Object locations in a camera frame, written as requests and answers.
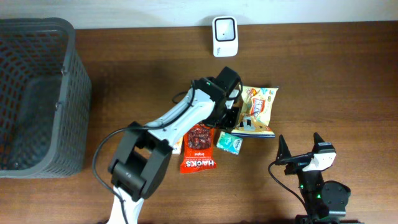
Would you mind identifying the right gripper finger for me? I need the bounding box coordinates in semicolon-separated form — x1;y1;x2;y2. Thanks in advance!
312;132;324;153
275;134;292;165

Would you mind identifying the green tissue packet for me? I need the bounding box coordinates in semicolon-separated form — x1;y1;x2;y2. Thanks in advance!
216;131;243;155

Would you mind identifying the yellow cleaning sheet package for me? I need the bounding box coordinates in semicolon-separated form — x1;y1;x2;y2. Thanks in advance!
231;85;279;139

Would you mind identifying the red Hacks candy bag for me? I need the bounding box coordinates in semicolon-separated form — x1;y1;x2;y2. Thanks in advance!
180;124;217;174

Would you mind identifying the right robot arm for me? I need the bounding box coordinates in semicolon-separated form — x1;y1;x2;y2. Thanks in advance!
271;133;351;223

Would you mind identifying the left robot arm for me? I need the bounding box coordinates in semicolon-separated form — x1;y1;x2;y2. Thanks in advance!
108;67;243;223

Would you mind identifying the white barcode scanner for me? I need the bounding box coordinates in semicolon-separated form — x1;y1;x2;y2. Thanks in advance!
211;16;239;57

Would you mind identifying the small orange white packet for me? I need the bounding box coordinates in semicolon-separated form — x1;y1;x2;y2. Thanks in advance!
172;137;183;155

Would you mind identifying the grey plastic mesh basket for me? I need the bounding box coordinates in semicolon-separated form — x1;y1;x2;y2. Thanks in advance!
1;17;92;179

